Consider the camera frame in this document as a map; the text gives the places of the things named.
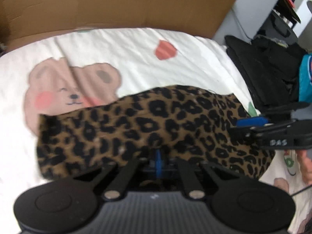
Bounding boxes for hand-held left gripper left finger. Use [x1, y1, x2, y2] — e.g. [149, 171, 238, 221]
[74, 149, 158, 200]

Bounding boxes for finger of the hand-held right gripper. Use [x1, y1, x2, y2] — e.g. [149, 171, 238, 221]
[230, 126, 265, 147]
[235, 102, 310, 128]

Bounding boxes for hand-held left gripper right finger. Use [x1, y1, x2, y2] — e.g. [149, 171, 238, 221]
[157, 149, 235, 200]

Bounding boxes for leopard print skirt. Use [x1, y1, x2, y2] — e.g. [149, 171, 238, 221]
[36, 85, 276, 184]

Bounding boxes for folded black clothes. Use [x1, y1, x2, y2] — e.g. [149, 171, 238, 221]
[224, 35, 293, 115]

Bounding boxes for person's right hand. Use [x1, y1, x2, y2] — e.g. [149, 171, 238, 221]
[296, 150, 312, 186]

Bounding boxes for teal printed cloth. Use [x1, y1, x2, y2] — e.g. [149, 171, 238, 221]
[298, 53, 312, 103]

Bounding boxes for paper clothing tag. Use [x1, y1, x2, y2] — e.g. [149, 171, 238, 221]
[272, 38, 288, 49]

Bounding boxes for black suitcase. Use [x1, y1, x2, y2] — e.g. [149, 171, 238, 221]
[257, 12, 299, 40]

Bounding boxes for cream bear print blanket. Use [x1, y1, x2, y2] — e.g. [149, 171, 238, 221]
[0, 27, 301, 234]

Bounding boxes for brown cardboard sheet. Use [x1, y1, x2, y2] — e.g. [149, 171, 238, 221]
[0, 0, 240, 53]

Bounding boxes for black cable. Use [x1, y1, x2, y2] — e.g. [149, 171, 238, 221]
[289, 180, 312, 197]

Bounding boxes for thin grey cable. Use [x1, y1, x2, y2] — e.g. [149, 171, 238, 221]
[231, 6, 253, 41]

